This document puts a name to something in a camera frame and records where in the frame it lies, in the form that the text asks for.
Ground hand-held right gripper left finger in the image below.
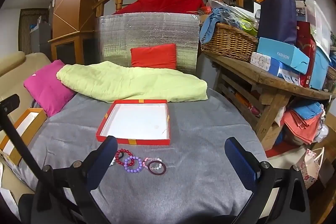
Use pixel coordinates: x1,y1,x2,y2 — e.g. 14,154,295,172
34,135,118,224

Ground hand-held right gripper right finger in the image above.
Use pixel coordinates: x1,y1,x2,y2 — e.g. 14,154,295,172
225,137,311,224

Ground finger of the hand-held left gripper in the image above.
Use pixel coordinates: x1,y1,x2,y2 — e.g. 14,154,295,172
0,94,46,178

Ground red bead bracelet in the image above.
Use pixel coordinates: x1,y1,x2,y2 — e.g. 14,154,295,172
115,148,135,167

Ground purple bead bracelet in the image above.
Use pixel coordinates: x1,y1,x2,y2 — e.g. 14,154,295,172
124,156,143,173

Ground pink and white bead bracelet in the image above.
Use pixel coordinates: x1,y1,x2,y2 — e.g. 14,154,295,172
142,157,163,169

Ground red shallow cardboard box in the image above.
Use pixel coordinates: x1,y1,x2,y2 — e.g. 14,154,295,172
96,99,171,146

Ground dark maroon bangle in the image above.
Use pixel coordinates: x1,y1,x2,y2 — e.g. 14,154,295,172
148,161,167,176

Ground orange cardboard box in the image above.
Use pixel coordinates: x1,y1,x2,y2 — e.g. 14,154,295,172
0,108,48,166

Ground pink pillow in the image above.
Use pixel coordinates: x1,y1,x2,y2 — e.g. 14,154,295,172
24,60,76,117

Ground orange folded cloths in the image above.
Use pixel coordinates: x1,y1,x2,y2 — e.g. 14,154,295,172
283,110,323,146

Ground grey metal cabinet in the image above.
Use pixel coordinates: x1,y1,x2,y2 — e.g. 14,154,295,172
29,22,51,55

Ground floral paper gift bag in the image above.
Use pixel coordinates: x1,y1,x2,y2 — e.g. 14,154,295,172
293,147,324,189

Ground wooden table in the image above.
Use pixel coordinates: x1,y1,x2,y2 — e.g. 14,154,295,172
202,51,336,146

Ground light green blanket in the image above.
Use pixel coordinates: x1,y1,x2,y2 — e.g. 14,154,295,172
56,61,208,104

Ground blue folded cloth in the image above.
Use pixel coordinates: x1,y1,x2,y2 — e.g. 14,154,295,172
291,101,326,118

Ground white patterned box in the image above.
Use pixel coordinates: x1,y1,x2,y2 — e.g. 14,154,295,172
250,52,301,85

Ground blue shoe box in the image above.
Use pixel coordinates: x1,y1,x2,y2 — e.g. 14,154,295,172
257,37,310,75

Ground wooden cabinet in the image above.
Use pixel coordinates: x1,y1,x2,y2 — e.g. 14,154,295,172
48,0,108,65

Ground red cushion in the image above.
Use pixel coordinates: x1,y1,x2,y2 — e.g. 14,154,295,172
130,43,177,70

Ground wicker basket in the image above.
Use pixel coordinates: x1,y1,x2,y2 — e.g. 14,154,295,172
201,22,259,62

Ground blue storage bin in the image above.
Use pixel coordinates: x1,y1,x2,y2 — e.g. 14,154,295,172
310,46,332,90

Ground red gift bag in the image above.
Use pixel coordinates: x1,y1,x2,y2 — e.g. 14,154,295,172
297,21,317,88

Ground yellow-green plastic bag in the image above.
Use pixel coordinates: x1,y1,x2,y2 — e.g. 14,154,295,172
238,17,259,35

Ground silver foil insulation panel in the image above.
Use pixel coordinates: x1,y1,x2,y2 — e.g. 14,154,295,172
95,12,200,75

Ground navy blue bag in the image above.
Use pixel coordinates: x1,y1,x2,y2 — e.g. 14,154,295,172
257,0,298,45

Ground clear plastic storage box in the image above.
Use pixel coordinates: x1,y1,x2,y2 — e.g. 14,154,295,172
294,0,332,56

